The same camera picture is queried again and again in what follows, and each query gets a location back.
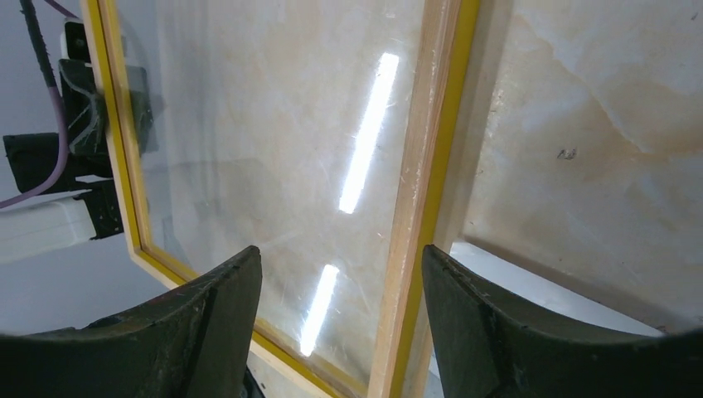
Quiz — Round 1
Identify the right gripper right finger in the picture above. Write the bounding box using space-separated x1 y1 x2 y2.
422 245 702 397

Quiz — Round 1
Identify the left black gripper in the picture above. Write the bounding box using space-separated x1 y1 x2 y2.
58 59 152 176

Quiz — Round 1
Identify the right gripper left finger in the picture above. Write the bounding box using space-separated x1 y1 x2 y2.
1 246 262 397

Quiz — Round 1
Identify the yellow wooden picture frame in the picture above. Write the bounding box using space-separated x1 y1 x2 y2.
81 1 478 397

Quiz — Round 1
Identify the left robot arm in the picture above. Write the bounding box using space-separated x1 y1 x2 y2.
1 59 158 264

